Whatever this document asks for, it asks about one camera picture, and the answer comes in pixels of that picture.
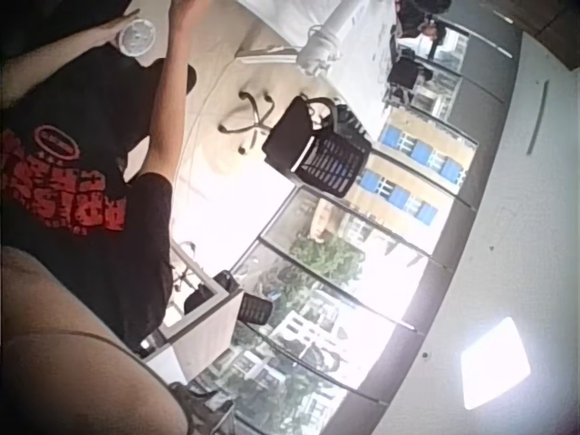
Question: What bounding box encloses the person's left hand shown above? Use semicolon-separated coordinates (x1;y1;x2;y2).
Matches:
95;11;138;45

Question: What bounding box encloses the person's right hand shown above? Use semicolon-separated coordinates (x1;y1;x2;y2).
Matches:
171;0;215;26

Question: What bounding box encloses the white plastic cup with lid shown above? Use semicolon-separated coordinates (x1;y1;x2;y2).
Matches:
116;17;158;58

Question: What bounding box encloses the white desk with round leg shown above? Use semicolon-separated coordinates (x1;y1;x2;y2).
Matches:
234;0;402;137

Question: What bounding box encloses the black mesh office chair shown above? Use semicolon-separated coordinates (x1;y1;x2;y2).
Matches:
218;90;373;199

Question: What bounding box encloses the white desk with panel side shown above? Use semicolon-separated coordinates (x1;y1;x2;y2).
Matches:
139;275;244;380

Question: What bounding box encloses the square ceiling light panel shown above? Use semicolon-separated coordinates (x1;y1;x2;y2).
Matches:
459;315;533;411

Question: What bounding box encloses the glass window wall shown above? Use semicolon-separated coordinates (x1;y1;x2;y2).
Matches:
188;8;523;435

